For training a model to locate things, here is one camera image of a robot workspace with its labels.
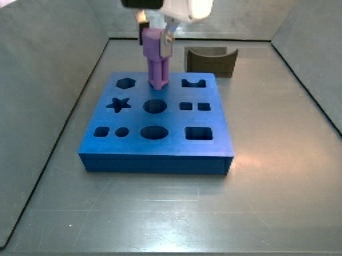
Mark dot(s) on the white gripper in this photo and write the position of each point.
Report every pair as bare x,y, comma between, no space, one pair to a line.
185,10

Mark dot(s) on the purple three prong object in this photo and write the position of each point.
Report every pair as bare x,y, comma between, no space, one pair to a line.
157,60

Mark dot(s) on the blue shape sorter block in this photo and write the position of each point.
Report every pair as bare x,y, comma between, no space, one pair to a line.
158,131

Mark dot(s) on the dark olive curved block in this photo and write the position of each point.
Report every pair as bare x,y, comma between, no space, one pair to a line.
210,60

